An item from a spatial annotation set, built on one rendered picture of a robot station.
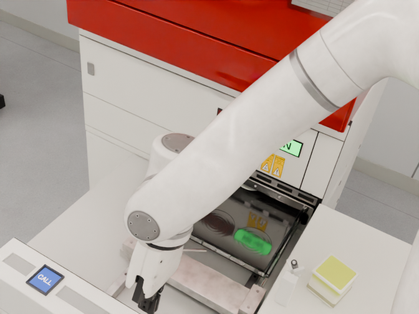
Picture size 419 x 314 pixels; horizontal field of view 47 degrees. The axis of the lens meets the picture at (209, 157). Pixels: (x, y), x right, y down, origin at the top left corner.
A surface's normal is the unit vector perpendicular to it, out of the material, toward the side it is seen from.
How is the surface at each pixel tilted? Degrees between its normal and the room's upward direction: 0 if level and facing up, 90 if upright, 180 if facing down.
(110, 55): 90
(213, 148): 34
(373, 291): 0
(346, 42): 65
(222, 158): 43
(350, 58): 78
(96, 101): 90
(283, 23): 90
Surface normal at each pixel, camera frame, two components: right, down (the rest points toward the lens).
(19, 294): -0.49, 0.52
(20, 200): 0.11, -0.76
